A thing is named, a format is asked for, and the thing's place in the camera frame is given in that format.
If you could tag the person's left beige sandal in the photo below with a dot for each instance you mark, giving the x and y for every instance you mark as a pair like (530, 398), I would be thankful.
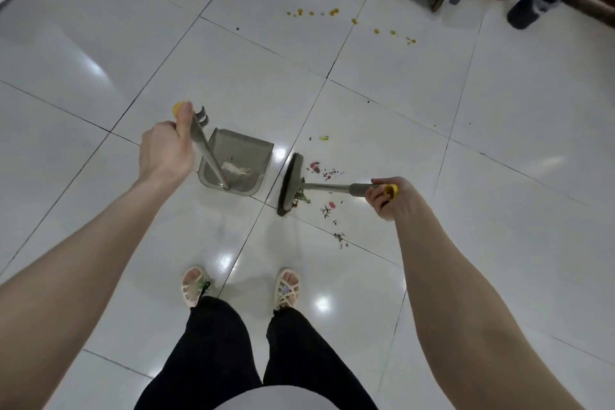
(194, 287)

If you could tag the person's right forearm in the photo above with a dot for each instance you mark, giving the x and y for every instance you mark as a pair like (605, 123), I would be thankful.
(475, 328)

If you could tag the person's right hand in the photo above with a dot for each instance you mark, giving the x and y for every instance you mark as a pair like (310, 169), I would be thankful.
(401, 203)

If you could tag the person's right beige sandal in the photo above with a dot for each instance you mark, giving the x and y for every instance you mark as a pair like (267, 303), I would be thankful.
(287, 289)

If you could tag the black trash bin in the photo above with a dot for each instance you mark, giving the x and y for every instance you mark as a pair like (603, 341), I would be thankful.
(528, 8)

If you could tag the person's beige sandal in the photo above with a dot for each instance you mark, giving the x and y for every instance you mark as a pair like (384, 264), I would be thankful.
(287, 289)
(194, 287)

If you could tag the person's left hand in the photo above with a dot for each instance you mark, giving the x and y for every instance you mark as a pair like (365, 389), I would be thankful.
(163, 152)

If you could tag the leaf debris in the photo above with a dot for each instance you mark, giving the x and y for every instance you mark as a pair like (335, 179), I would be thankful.
(302, 196)

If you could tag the person's white shirt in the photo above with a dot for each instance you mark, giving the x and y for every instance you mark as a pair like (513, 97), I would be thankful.
(283, 400)

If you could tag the person's left forearm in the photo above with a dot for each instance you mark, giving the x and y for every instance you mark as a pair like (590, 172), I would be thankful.
(62, 289)

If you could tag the orange liquid spill drops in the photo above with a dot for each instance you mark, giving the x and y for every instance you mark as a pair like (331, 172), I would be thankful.
(334, 11)

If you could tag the grey broom with yellow cap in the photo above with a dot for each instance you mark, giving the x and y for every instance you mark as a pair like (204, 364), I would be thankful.
(290, 184)

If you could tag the person's black trousers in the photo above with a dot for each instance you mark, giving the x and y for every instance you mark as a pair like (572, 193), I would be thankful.
(211, 357)

